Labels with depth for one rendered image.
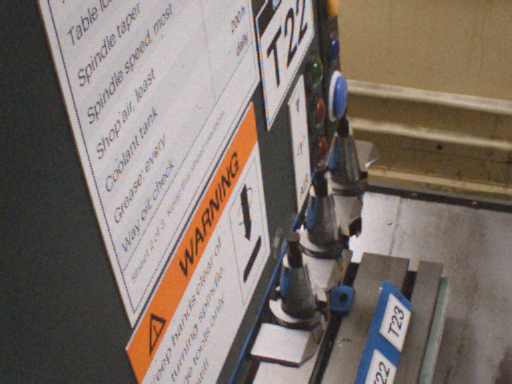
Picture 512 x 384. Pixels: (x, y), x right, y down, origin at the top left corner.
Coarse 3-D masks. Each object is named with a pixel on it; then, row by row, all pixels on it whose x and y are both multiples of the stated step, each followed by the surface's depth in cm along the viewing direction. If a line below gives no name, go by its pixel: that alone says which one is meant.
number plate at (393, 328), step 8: (392, 296) 128; (392, 304) 127; (400, 304) 128; (392, 312) 126; (400, 312) 128; (408, 312) 129; (384, 320) 124; (392, 320) 126; (400, 320) 127; (384, 328) 124; (392, 328) 125; (400, 328) 126; (384, 336) 123; (392, 336) 124; (400, 336) 126; (392, 344) 124; (400, 344) 125
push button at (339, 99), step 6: (342, 78) 58; (336, 84) 58; (342, 84) 58; (336, 90) 57; (342, 90) 58; (336, 96) 57; (342, 96) 58; (336, 102) 57; (342, 102) 58; (336, 108) 58; (342, 108) 58; (336, 114) 58; (342, 114) 59
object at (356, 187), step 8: (360, 168) 109; (360, 176) 109; (328, 184) 108; (336, 184) 108; (344, 184) 107; (352, 184) 107; (360, 184) 107; (336, 192) 107; (344, 192) 107; (352, 192) 107; (360, 192) 109
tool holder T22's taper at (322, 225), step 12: (312, 192) 97; (312, 204) 97; (324, 204) 97; (312, 216) 98; (324, 216) 98; (336, 216) 99; (312, 228) 99; (324, 228) 98; (336, 228) 99; (312, 240) 100; (324, 240) 99; (336, 240) 100
